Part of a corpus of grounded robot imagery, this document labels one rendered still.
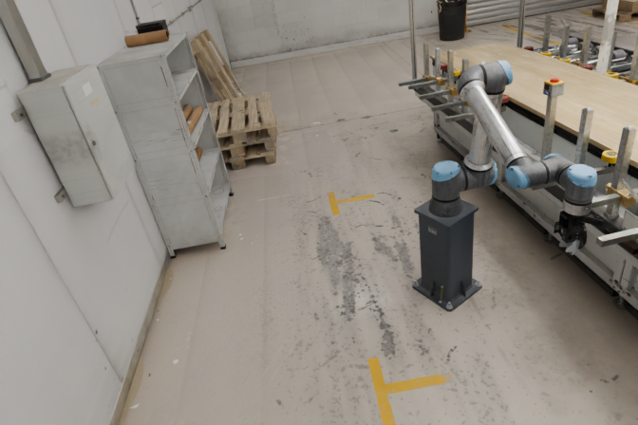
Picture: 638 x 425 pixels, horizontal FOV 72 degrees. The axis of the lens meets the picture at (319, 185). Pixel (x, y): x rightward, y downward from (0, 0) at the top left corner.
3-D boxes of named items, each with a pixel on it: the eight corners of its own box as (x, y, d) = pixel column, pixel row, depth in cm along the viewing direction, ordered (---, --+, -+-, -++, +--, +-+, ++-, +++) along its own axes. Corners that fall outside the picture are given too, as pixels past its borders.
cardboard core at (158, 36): (123, 37, 315) (164, 29, 316) (126, 35, 322) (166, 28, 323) (127, 48, 319) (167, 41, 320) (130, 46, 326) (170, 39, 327)
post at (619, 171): (609, 223, 204) (629, 128, 181) (604, 219, 207) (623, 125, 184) (616, 221, 205) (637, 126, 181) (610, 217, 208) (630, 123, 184)
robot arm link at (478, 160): (455, 178, 251) (471, 58, 200) (483, 173, 252) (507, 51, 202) (466, 196, 240) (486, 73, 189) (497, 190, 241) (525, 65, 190)
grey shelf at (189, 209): (171, 258, 349) (93, 66, 274) (189, 201, 428) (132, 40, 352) (225, 249, 350) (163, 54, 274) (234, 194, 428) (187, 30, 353)
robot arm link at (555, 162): (534, 155, 168) (554, 169, 157) (563, 149, 168) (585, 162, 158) (532, 176, 172) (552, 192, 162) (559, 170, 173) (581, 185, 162)
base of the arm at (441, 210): (448, 221, 237) (447, 206, 232) (422, 209, 251) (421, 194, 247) (470, 207, 246) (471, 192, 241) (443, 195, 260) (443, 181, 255)
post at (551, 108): (542, 172, 247) (551, 96, 225) (537, 168, 252) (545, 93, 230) (550, 171, 248) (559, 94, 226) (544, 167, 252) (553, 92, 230)
